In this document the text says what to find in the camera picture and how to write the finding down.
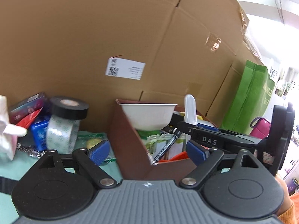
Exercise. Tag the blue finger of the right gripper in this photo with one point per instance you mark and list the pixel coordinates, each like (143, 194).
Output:
(192, 132)
(207, 127)

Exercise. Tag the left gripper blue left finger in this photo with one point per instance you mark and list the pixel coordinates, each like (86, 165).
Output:
(88, 162)

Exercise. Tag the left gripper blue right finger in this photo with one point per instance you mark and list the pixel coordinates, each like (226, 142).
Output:
(206, 162)

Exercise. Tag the black electrical tape roll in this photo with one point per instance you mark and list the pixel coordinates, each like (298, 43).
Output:
(69, 108)

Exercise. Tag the red tube of cream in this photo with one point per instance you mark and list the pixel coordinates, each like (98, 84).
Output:
(27, 121)

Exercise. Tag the black marker pen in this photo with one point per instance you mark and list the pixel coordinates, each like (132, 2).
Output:
(168, 145)

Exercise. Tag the person right hand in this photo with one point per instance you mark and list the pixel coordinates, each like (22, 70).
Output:
(287, 202)

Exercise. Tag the orange plastic item in box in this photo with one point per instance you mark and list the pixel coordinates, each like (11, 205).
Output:
(181, 156)

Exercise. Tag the green wrapped cookie packet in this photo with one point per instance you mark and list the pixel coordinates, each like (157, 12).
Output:
(88, 140)

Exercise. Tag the pink water bottle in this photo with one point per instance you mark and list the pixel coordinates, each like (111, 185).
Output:
(260, 127)

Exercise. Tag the green patterned packing tape roll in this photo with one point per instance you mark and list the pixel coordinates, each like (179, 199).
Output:
(62, 134)

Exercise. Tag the brown cardboard storage box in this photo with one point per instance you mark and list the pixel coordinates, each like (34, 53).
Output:
(132, 156)

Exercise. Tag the green white packets in box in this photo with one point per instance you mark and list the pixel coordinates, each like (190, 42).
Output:
(155, 140)

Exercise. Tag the green non-woven bag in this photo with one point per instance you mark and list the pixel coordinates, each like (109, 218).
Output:
(251, 100)

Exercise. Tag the blue plastic box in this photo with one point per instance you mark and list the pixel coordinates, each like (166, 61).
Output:
(39, 131)

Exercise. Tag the white ribbed paper bowl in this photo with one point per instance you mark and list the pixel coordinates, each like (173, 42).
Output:
(148, 117)

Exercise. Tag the teal cloth mat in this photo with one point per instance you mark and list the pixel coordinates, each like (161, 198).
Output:
(22, 162)

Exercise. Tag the white rubber glove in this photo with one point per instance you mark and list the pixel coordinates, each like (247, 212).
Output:
(9, 132)

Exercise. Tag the dark purple carton box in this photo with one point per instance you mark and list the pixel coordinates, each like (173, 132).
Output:
(27, 106)

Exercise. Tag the white shipping label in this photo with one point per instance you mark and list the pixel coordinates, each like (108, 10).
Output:
(123, 68)

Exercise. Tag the large cardboard box wall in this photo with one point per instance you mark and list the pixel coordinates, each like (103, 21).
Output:
(62, 47)

